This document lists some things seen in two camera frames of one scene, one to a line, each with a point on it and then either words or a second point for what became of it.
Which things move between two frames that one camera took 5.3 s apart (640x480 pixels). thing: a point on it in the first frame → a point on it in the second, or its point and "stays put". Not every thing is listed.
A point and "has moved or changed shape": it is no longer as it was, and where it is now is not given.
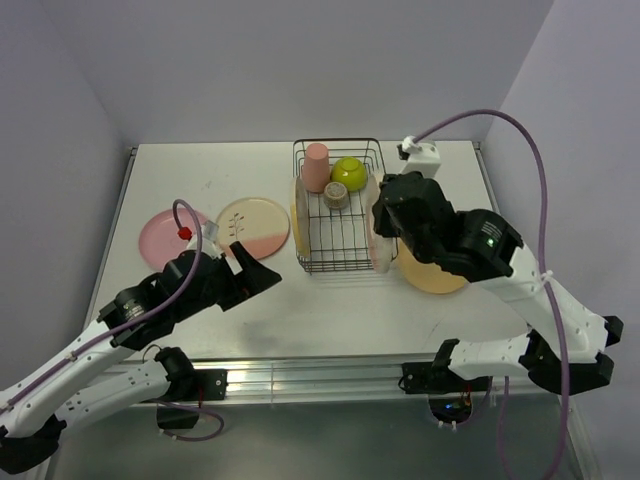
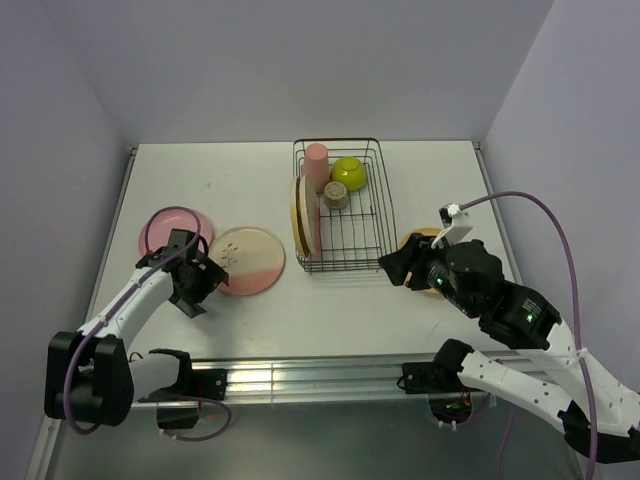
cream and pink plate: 381,248 → 310,210
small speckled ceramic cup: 335,195 stays put
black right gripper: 382,224 → 415,251
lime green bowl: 350,171 stays put
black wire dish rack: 336,173 stays put
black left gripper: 252,278 → 211,277
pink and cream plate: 258,224 has moved or changed shape
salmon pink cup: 316,168 stays put
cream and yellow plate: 299,212 stays put
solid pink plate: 159,240 stays put
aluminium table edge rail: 274,377 stays put
